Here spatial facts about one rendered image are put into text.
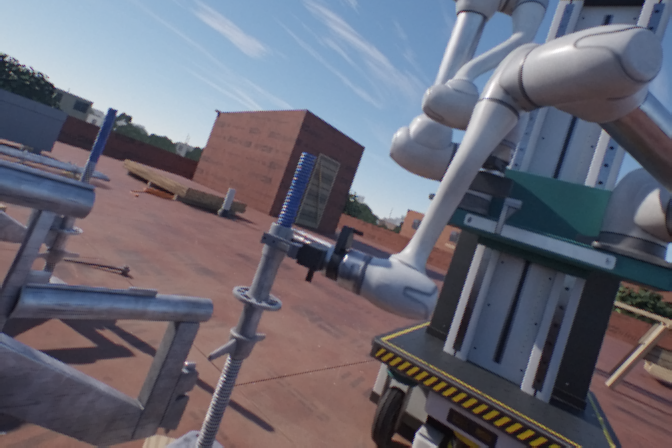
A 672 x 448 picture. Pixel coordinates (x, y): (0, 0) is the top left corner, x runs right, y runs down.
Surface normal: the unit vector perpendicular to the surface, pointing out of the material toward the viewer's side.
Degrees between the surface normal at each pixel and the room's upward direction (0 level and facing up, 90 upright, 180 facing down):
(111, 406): 90
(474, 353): 90
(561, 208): 90
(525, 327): 90
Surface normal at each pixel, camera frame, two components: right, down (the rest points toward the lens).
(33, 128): 0.72, 0.22
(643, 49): 0.25, 0.00
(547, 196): -0.48, -0.22
